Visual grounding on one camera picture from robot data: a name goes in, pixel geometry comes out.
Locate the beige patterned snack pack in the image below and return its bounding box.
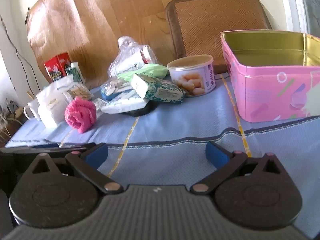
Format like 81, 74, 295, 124
64, 82, 95, 101

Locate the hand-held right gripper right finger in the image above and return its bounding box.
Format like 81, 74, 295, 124
191, 142, 288, 195

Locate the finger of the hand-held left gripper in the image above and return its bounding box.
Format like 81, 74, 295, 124
0, 142, 98, 159

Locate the pink tin box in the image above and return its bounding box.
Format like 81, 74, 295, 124
221, 30, 320, 123

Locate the black round dish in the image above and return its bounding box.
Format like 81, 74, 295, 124
126, 104, 158, 117

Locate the blue table cloth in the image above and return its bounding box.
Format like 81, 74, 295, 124
5, 73, 320, 240

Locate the plush toy with brown hair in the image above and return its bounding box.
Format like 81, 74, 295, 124
166, 54, 217, 98

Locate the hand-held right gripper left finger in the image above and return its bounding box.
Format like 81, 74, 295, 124
25, 144, 123, 195

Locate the wooden board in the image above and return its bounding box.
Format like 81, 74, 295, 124
27, 0, 187, 88

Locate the white paper tissue pack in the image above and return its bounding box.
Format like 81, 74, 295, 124
36, 76, 74, 128

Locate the small white sachet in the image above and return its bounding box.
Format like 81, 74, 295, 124
93, 97, 108, 111

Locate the black wall cable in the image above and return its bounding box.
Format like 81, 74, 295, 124
0, 12, 41, 94

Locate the pale green soft pack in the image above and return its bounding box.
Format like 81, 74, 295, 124
117, 63, 168, 81

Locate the white mug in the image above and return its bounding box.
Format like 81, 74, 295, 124
23, 99, 42, 121

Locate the blue pack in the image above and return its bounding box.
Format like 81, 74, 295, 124
101, 78, 132, 103

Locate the white window frame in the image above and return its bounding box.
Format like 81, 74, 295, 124
277, 0, 320, 34

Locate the pink fluffy cloth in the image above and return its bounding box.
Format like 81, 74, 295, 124
64, 96, 97, 134

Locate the clear plastic bag of packets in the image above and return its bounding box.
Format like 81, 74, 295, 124
108, 36, 160, 78

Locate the red carton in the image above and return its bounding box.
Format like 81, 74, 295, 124
44, 52, 72, 83

